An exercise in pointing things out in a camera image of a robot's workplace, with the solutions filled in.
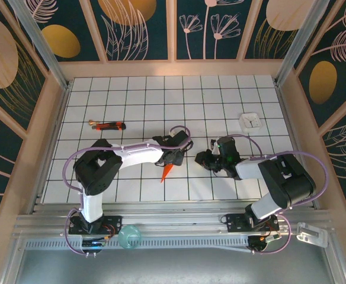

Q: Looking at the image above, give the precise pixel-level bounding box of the orange paper sheet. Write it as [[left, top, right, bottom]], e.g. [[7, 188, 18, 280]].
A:
[[160, 163, 174, 184]]

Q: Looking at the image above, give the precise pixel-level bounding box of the white square clock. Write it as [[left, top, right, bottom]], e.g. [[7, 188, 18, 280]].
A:
[[239, 112, 263, 134]]

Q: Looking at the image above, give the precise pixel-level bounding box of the orange black utility knife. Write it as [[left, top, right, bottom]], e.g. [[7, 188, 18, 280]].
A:
[[94, 121, 127, 131]]

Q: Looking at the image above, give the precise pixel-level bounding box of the black controller board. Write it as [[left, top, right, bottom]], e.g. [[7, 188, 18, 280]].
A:
[[81, 236, 107, 257], [248, 233, 281, 255]]

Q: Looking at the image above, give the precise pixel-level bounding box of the clear teal glass bowl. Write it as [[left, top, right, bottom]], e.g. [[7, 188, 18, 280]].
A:
[[117, 224, 141, 250]]

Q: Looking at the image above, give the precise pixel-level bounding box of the aluminium mounting rail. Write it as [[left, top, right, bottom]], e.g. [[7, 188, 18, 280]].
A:
[[11, 201, 337, 241]]

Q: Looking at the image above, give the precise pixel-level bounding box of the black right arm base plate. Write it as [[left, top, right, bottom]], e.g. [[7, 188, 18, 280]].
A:
[[225, 213, 280, 234]]

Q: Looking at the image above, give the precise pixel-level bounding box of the aluminium side rail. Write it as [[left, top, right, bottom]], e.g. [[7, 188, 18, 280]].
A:
[[275, 84, 319, 209], [30, 84, 73, 214]]

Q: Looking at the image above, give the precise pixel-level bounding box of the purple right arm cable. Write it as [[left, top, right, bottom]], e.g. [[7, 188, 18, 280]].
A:
[[229, 134, 329, 255]]

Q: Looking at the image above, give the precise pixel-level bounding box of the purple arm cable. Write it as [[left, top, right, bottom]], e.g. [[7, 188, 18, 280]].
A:
[[229, 134, 329, 255], [62, 125, 191, 256]]

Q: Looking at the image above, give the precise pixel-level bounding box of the perforated metal cable tray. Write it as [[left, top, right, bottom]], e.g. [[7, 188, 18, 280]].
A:
[[23, 238, 251, 250]]

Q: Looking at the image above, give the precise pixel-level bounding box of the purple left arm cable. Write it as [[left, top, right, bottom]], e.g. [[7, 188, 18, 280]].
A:
[[62, 125, 191, 256]]

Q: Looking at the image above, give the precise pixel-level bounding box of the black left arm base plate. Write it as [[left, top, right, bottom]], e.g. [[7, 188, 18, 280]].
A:
[[68, 215, 123, 235]]

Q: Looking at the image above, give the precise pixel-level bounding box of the white plastic bracket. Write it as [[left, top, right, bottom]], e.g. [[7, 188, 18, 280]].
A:
[[296, 222, 329, 248]]

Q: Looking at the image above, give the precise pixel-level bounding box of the aluminium frame post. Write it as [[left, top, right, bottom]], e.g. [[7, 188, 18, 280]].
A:
[[275, 0, 331, 86], [7, 0, 73, 89]]

